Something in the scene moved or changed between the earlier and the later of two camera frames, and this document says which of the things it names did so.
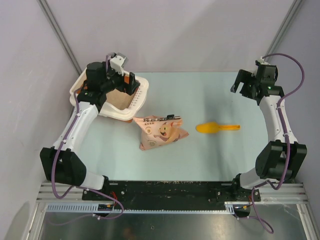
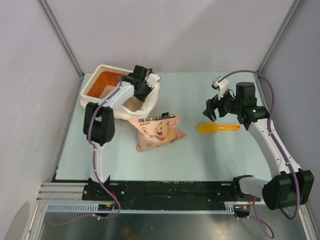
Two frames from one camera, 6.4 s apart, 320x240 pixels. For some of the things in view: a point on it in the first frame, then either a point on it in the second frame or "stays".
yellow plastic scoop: x=212 y=127 stays
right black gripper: x=243 y=76 → x=212 y=104
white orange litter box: x=78 y=85 → x=102 y=81
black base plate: x=171 y=192 stays
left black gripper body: x=115 y=80 → x=146 y=89
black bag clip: x=171 y=116 → x=165 y=114
